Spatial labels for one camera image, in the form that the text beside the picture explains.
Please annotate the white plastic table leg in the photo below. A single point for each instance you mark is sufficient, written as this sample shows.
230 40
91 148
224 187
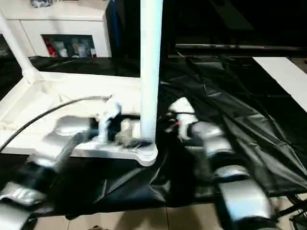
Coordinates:
17 43
149 62

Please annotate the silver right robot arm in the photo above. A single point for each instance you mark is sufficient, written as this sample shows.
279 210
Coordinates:
230 172

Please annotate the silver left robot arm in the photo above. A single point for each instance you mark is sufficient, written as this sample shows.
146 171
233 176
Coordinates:
43 158

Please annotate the black mat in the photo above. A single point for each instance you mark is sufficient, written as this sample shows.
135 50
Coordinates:
240 120

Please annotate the black box with tan label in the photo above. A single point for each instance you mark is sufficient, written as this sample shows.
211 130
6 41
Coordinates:
129 26

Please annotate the red bottle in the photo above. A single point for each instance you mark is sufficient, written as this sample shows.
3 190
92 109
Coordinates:
49 48

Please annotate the white flat board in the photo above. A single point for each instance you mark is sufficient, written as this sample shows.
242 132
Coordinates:
285 76

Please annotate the white cabinet with glass doors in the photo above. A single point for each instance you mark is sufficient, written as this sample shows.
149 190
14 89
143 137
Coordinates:
53 19

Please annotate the black floor stand leg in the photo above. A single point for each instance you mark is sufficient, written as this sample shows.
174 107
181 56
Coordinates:
293 211

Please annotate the dark metal rail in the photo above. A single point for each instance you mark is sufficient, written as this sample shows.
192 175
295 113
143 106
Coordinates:
240 48

